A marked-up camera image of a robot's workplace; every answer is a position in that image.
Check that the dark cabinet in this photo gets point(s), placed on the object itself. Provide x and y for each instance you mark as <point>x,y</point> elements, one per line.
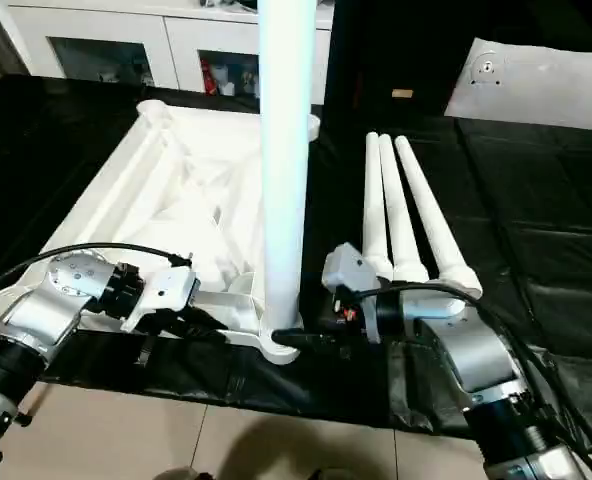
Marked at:
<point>371,50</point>

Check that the red item behind glass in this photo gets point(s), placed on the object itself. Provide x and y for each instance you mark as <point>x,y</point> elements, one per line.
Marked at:
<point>205,75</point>

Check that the small tan label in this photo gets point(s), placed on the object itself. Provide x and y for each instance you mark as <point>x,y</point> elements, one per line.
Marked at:
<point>402,94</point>

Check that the white plastic table top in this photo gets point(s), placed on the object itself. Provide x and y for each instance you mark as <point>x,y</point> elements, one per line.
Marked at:
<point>151,200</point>

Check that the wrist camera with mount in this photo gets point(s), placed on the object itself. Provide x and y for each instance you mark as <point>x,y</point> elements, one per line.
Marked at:
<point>346,270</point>
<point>166,290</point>

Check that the white plastic table leg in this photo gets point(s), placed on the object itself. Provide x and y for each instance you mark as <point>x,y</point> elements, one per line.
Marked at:
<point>436,225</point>
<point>401,225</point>
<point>283,150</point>
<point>373,200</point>

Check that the white board with round fitting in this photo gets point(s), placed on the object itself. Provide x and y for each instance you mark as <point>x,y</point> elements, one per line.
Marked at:
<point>541,85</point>

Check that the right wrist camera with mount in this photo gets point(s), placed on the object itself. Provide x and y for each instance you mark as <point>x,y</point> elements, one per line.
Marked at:
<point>346,270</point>

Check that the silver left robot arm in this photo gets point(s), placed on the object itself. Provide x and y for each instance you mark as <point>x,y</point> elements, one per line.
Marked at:
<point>66,280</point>

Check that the white glass-door cabinet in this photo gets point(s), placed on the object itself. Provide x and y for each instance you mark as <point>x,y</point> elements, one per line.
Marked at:
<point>101,25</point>

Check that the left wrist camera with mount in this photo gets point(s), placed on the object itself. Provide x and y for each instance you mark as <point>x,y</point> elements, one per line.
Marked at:
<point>166,290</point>

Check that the black work mat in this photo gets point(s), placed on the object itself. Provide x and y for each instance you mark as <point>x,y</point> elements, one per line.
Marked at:
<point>551,200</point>

